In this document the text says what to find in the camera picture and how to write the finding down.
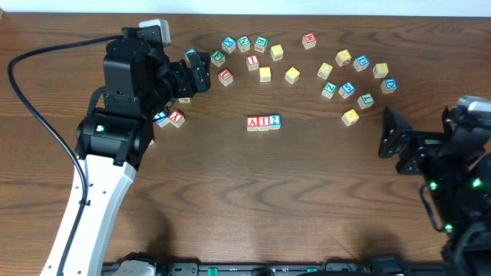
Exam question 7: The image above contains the red A block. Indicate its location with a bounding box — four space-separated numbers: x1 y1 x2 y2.
246 117 259 132

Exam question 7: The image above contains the red i block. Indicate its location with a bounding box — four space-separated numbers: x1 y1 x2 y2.
258 116 270 131
246 55 259 71

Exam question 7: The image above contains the blue 2 block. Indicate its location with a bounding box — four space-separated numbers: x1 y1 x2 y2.
269 114 282 130

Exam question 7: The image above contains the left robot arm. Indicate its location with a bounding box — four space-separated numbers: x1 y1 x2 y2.
41 19 211 275

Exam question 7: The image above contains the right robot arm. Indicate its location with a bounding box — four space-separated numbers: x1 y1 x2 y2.
378 106 490 275

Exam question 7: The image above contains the yellow block near 2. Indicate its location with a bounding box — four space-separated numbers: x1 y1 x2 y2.
179 97 191 104

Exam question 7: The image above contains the blue P block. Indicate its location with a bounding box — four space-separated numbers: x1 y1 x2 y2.
185 48 197 62

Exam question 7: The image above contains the red Y block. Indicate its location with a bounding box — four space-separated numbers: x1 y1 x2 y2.
168 110 186 128

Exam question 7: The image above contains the green F block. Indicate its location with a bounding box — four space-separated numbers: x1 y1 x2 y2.
211 50 226 67

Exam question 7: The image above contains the red U block centre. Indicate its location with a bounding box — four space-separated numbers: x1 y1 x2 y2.
218 68 233 87

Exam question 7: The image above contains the blue T block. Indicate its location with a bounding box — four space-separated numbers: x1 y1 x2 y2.
153 111 170 128

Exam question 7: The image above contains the blue X block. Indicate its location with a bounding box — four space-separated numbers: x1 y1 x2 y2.
222 36 236 54

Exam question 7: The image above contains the green N block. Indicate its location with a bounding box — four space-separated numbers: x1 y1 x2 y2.
237 36 251 53

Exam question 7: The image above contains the blue D block lower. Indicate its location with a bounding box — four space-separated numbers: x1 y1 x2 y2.
381 78 398 94

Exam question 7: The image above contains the blue d block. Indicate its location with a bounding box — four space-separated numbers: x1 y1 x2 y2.
381 78 398 94
353 54 370 72

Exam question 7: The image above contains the green 7 block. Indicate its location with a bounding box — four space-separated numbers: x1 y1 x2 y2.
357 93 374 110

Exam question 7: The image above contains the yellow K block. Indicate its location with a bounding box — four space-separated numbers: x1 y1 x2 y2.
341 109 360 127

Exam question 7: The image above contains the yellow S block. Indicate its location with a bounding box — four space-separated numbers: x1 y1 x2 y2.
259 67 272 82

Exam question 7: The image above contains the green B block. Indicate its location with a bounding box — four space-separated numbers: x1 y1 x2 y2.
254 36 269 53

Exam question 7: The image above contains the yellow 8 block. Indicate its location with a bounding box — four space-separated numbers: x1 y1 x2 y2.
373 63 389 79

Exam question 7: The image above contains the blue 5 block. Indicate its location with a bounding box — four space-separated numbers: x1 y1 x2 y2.
338 81 356 99

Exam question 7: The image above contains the yellow C block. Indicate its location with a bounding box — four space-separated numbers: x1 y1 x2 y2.
270 44 284 61

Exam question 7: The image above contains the blue D block upper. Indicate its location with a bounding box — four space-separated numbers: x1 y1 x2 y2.
353 54 370 72

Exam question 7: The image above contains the green Z block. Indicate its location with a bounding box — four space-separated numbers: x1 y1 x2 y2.
321 81 338 99

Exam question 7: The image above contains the yellow O block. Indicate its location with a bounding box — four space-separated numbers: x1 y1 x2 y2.
285 67 300 84

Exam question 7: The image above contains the yellow W block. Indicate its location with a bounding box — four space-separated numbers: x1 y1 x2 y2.
335 49 351 67

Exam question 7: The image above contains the yellow block near Z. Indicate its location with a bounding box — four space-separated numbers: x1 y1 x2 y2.
317 62 333 80

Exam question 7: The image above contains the red M block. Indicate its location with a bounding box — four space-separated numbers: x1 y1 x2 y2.
302 32 317 50

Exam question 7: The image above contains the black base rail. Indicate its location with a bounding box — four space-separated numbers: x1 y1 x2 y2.
101 252 446 276

